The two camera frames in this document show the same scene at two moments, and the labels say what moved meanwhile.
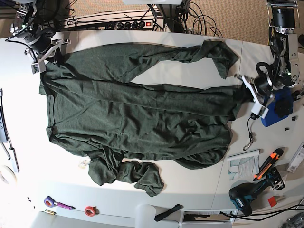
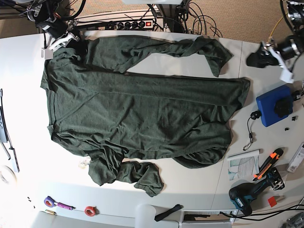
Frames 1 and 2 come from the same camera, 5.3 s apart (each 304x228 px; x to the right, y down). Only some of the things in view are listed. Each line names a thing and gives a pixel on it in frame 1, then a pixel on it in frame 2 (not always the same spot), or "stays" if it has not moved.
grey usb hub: x=14 y=160 stays
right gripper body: x=261 y=91 → x=291 y=47
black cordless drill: x=242 y=195 stays
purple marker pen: x=65 y=206 stays
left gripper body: x=43 y=48 → x=59 y=38
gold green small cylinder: x=50 y=212 stays
